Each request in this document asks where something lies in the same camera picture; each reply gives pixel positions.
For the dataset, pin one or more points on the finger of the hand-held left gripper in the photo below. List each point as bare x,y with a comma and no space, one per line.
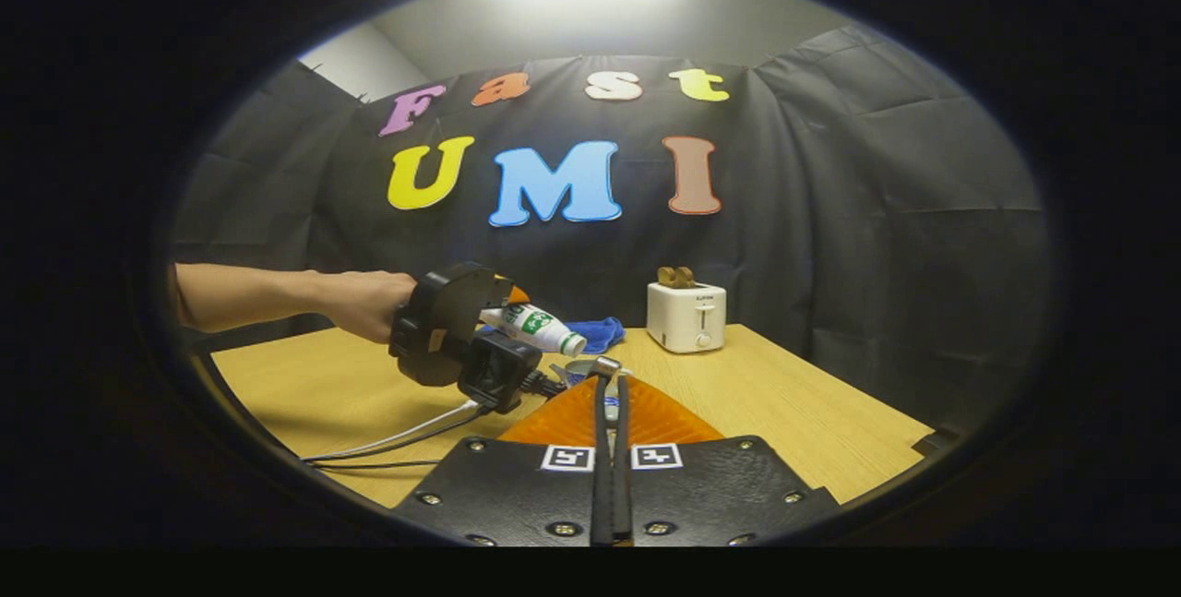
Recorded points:
518,295

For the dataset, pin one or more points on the white toaster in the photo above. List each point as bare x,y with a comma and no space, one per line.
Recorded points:
687,320

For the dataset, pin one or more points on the white green-label water bottle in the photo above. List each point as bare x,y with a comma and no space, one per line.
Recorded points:
530,325

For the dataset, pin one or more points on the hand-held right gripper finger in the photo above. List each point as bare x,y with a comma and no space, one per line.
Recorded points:
622,486
601,486

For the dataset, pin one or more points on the blue towel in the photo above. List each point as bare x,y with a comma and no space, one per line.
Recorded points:
604,331

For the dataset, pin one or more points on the black backdrop cloth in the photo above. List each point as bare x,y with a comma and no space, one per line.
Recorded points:
830,209

